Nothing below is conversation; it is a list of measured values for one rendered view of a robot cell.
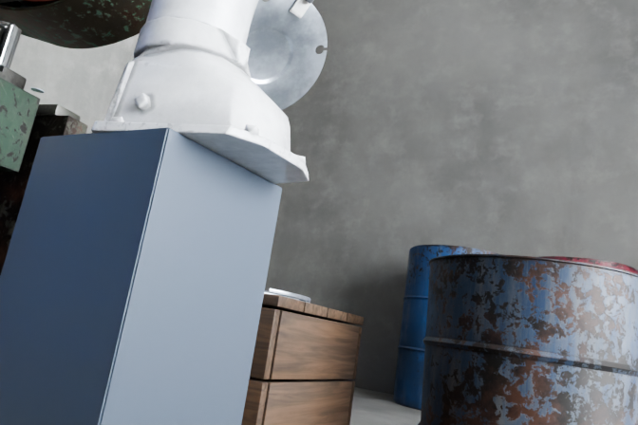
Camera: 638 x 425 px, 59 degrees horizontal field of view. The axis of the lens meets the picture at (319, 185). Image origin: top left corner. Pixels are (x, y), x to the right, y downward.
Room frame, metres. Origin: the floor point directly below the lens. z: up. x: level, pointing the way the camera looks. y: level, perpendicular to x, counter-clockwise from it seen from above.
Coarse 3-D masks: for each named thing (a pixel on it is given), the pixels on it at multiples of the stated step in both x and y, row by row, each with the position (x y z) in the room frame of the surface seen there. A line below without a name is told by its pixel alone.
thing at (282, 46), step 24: (288, 0) 1.01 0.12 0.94; (264, 24) 1.03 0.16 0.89; (288, 24) 1.05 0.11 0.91; (312, 24) 1.07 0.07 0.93; (264, 48) 1.08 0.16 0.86; (288, 48) 1.10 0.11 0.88; (312, 48) 1.12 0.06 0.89; (264, 72) 1.13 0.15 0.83; (288, 72) 1.14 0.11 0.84; (312, 72) 1.16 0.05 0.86; (288, 96) 1.19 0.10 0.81
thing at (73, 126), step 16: (48, 112) 1.01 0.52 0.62; (64, 112) 1.02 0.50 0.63; (32, 128) 1.03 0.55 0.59; (48, 128) 1.01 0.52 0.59; (64, 128) 1.00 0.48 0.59; (80, 128) 1.03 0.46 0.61; (32, 144) 1.03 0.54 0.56; (32, 160) 1.02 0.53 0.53; (0, 176) 1.05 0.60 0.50; (16, 176) 1.03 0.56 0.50; (0, 192) 1.05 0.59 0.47; (16, 192) 1.03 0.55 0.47; (0, 208) 1.04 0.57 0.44; (16, 208) 1.02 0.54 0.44; (0, 224) 1.04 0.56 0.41; (0, 240) 1.03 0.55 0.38; (0, 256) 1.03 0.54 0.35; (0, 272) 1.02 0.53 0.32
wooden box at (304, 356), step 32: (288, 320) 0.94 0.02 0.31; (320, 320) 1.05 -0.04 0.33; (352, 320) 1.18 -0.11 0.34; (256, 352) 0.91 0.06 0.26; (288, 352) 0.96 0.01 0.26; (320, 352) 1.06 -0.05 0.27; (352, 352) 1.20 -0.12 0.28; (256, 384) 0.91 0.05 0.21; (288, 384) 0.97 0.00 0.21; (320, 384) 1.08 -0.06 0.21; (352, 384) 1.23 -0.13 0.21; (256, 416) 0.90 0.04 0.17; (288, 416) 0.99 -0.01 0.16; (320, 416) 1.10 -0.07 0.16
